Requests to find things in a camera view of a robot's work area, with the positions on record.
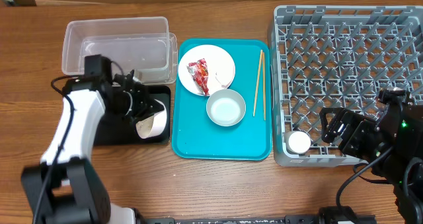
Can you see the red snack wrapper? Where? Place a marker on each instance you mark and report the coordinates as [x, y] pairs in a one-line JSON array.
[[199, 73]]

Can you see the white cup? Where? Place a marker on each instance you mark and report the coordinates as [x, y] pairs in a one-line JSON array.
[[297, 142]]

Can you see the grey dishwasher rack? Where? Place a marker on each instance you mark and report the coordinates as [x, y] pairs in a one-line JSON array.
[[338, 56]]

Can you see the left wooden chopstick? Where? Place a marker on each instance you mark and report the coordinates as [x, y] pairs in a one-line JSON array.
[[257, 82]]

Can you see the white plate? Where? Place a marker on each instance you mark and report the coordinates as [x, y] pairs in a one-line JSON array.
[[217, 59]]

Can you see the black tray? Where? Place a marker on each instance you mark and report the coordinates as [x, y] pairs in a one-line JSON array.
[[113, 129]]

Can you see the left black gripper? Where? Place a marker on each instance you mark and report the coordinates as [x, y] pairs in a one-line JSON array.
[[147, 108]]

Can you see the teal serving tray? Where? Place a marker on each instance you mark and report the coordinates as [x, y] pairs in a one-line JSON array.
[[195, 136]]

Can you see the clear plastic bin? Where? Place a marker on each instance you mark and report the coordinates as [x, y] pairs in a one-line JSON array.
[[142, 44]]

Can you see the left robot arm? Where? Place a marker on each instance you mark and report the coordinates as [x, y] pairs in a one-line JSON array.
[[100, 107]]

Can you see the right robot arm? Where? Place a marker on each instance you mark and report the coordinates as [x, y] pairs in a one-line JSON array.
[[391, 147]]

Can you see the crumpled white tissue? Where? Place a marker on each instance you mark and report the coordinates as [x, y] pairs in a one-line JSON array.
[[224, 79]]

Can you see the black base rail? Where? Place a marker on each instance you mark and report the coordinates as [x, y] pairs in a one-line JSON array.
[[326, 215]]

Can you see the wooden chopstick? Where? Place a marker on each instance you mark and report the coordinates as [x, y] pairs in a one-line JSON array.
[[257, 82], [264, 84]]

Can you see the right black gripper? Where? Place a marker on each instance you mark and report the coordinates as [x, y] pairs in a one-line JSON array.
[[357, 125]]

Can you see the right wooden chopstick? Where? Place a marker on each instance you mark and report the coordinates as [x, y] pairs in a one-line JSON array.
[[264, 84]]

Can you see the pink small bowl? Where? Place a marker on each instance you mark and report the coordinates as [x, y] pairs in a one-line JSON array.
[[152, 126]]

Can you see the grey bowl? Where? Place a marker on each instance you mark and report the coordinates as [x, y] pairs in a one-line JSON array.
[[226, 107]]

